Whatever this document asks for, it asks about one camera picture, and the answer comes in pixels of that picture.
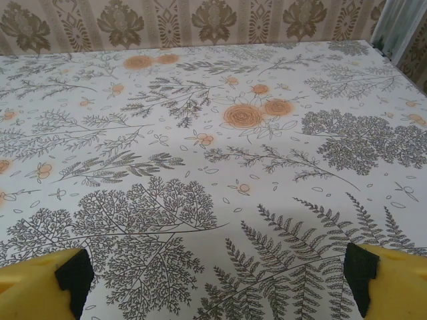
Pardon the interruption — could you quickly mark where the floral table cover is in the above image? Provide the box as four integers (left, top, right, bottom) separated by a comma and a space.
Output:
0, 39, 427, 320

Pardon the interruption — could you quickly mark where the right aluminium corner post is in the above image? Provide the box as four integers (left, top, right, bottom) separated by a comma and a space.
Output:
369, 0, 427, 66

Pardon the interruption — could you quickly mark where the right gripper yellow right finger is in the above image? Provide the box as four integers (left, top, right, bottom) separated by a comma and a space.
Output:
343, 242, 427, 320

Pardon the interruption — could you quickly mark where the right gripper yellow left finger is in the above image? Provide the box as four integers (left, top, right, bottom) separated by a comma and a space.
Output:
0, 247, 95, 320

